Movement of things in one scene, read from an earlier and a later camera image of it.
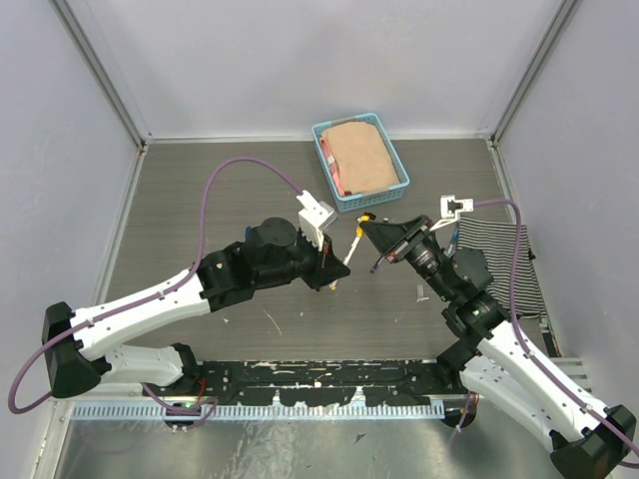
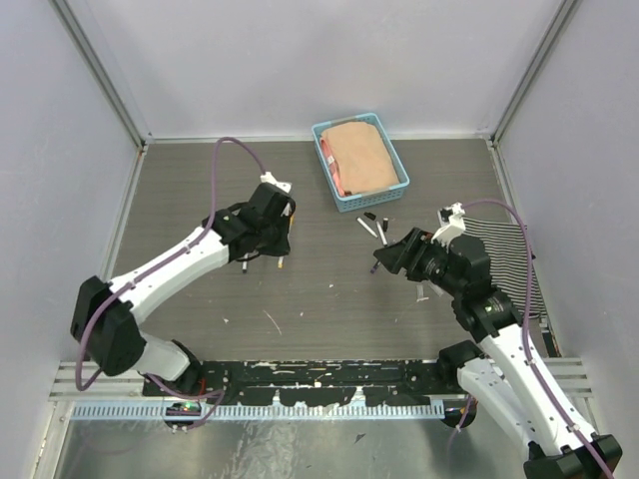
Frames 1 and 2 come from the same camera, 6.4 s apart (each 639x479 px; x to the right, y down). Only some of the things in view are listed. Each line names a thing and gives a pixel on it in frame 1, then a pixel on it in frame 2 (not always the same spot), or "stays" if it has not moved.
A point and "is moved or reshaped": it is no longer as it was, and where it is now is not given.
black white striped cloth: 497,241 stays
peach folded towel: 362,160 stays
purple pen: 377,262 stays
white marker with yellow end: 359,232 is moved or reshaped
